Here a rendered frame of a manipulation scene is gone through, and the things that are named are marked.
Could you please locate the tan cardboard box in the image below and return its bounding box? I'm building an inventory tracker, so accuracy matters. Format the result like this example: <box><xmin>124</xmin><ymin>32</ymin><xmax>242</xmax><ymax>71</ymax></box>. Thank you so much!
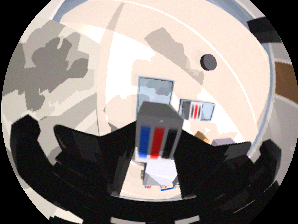
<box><xmin>196</xmin><ymin>131</ymin><xmax>210</xmax><ymax>144</ymax></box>

